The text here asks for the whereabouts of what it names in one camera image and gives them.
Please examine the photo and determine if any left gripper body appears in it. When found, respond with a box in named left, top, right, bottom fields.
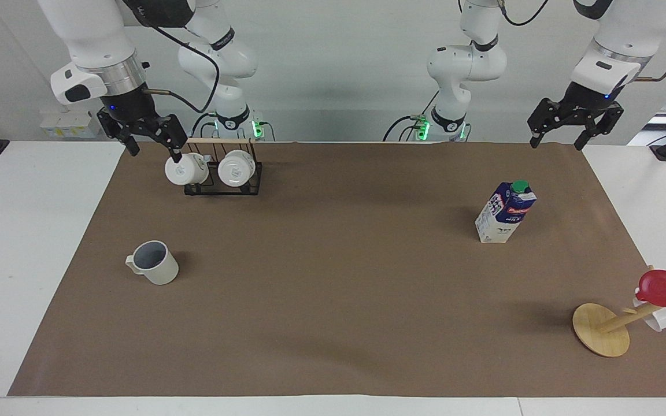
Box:
left=558, top=81, right=620, bottom=117

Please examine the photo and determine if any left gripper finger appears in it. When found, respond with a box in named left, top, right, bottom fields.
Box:
left=527, top=98, right=568, bottom=150
left=574, top=102, right=625, bottom=152

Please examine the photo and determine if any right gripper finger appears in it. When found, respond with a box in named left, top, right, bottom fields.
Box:
left=97, top=108, right=140, bottom=158
left=148, top=114, right=188, bottom=164

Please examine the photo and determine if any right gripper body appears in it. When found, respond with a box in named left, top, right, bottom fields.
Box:
left=103, top=87, right=164, bottom=137

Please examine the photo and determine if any blue white milk carton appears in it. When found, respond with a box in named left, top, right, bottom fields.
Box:
left=474, top=179, right=538, bottom=244

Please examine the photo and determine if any small white cup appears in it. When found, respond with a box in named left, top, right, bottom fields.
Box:
left=632, top=297, right=666, bottom=333

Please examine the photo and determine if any wooden mug tree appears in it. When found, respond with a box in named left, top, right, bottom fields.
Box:
left=572, top=265, right=666, bottom=358

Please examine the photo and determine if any black wire cup rack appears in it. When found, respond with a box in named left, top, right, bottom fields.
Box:
left=184, top=136, right=264, bottom=196

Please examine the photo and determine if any grey cup with handle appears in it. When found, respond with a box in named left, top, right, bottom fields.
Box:
left=124, top=240, right=180, bottom=286

